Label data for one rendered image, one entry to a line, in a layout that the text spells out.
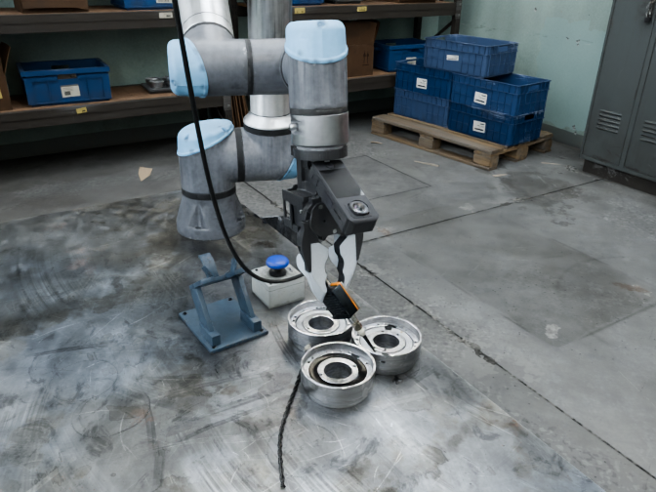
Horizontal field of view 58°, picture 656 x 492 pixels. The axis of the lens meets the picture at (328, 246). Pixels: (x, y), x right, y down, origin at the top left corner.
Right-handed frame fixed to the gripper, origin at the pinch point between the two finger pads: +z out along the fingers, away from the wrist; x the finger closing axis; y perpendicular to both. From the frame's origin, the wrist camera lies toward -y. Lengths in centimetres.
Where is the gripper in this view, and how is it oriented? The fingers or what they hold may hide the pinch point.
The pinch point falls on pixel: (333, 291)
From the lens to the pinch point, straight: 82.7
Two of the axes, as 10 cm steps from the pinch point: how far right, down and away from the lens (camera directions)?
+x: -8.6, 2.0, -4.7
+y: -5.1, -2.7, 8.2
